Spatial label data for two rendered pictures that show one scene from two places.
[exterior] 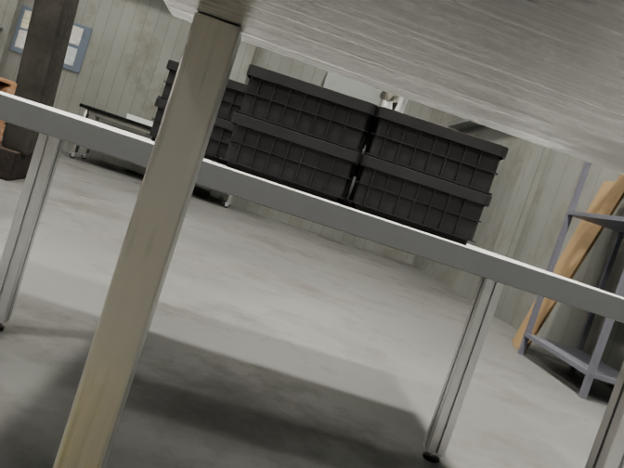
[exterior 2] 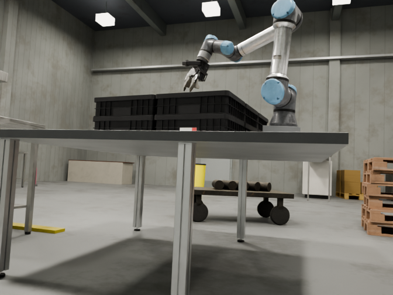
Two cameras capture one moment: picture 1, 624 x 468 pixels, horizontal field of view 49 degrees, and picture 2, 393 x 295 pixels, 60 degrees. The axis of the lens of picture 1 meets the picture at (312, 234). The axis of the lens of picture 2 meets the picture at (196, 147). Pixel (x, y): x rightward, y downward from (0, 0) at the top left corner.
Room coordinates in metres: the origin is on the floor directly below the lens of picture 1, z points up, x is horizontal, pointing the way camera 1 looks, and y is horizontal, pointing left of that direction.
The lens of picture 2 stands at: (2.76, -1.87, 0.55)
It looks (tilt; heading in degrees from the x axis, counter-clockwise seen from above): 4 degrees up; 112
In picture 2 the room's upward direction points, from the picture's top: 3 degrees clockwise
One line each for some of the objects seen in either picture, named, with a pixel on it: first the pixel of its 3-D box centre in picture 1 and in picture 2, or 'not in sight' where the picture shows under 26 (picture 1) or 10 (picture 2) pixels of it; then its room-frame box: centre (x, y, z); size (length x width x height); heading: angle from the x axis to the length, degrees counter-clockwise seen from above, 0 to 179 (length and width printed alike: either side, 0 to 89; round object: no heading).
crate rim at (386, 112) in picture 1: (431, 139); (137, 103); (1.71, -0.21, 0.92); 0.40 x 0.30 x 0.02; 178
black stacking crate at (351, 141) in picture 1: (308, 122); not in sight; (1.72, 0.09, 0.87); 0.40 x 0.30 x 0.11; 178
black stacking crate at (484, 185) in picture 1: (424, 160); (137, 112); (1.71, -0.21, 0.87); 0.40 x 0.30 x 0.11; 178
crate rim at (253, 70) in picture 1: (315, 102); not in sight; (1.72, 0.09, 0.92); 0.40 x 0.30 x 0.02; 178
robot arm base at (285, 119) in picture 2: not in sight; (283, 119); (2.51, 0.00, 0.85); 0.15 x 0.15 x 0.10
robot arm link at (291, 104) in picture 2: not in sight; (284, 98); (2.51, 0.00, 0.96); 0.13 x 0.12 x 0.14; 77
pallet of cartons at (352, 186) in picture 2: not in sight; (355, 184); (3.33, 8.46, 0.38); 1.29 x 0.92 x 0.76; 95
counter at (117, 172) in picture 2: not in sight; (100, 171); (-4.60, 7.69, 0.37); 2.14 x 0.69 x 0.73; 5
